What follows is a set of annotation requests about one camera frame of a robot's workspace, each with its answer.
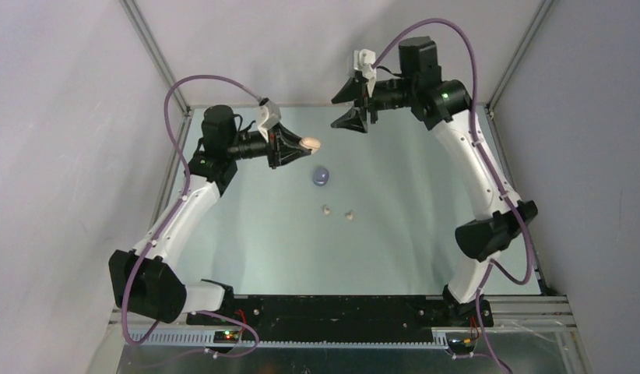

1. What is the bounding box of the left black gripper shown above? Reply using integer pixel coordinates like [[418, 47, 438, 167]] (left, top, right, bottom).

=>
[[225, 122, 310, 169]]

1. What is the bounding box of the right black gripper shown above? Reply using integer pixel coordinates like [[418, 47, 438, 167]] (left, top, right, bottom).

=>
[[330, 77, 415, 135]]

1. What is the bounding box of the beige earbud charging case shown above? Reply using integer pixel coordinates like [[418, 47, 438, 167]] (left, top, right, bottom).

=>
[[299, 137, 322, 153]]

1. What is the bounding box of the purple earbud charging case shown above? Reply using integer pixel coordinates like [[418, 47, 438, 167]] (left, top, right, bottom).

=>
[[312, 167, 330, 186]]

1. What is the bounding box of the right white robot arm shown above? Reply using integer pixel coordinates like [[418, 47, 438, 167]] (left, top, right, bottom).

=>
[[331, 37, 538, 326]]

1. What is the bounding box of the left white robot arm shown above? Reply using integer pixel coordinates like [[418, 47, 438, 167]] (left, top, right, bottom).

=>
[[108, 101, 321, 325]]

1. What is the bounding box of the left controller board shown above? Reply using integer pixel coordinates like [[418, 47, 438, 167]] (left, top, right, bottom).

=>
[[213, 330, 241, 344]]

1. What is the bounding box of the controller board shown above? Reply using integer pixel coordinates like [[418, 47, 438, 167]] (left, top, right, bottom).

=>
[[448, 338, 478, 347], [213, 330, 241, 344]]

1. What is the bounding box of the right controller board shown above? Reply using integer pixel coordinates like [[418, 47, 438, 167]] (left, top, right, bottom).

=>
[[448, 338, 478, 347]]

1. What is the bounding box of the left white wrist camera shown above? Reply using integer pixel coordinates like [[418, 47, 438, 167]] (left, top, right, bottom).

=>
[[255, 97, 282, 143]]

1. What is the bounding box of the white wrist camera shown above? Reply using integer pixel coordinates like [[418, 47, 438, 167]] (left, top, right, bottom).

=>
[[353, 49, 377, 97], [255, 97, 282, 143]]

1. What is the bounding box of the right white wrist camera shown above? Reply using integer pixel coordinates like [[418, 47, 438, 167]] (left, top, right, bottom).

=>
[[353, 49, 377, 97]]

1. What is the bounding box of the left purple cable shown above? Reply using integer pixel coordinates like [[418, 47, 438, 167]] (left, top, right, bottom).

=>
[[121, 74, 264, 359]]

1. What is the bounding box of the aluminium frame rail front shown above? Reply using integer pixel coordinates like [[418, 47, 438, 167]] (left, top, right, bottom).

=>
[[128, 295, 576, 348]]

